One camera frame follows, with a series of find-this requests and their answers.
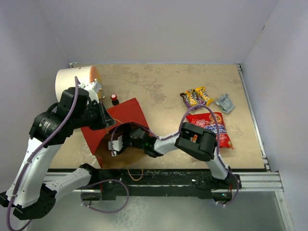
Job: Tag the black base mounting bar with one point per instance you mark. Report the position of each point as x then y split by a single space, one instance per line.
111 183

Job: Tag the red candy snack bag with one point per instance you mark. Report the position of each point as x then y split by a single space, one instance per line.
209 122

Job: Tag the small red black bottle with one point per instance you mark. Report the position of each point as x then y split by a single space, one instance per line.
114 99

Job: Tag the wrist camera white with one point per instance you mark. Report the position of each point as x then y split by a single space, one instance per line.
116 147
93 89

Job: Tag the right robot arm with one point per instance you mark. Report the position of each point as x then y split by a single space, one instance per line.
199 143

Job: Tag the purple brown M&M's packet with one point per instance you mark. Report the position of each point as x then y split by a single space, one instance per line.
182 95

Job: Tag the yellow m&m's packet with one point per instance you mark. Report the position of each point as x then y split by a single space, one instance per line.
192 97
201 91

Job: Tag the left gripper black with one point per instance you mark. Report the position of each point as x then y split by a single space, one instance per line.
105 120

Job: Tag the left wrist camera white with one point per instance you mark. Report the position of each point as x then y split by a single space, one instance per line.
93 89

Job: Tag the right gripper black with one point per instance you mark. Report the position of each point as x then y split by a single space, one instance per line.
124 146

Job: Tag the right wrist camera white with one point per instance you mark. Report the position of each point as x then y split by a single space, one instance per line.
116 147

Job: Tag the white silver snack packet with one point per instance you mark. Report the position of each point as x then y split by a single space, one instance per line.
225 103

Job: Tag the red brown paper bag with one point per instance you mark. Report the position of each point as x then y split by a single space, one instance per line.
97 140

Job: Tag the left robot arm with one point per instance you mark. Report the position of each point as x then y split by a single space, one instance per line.
30 197

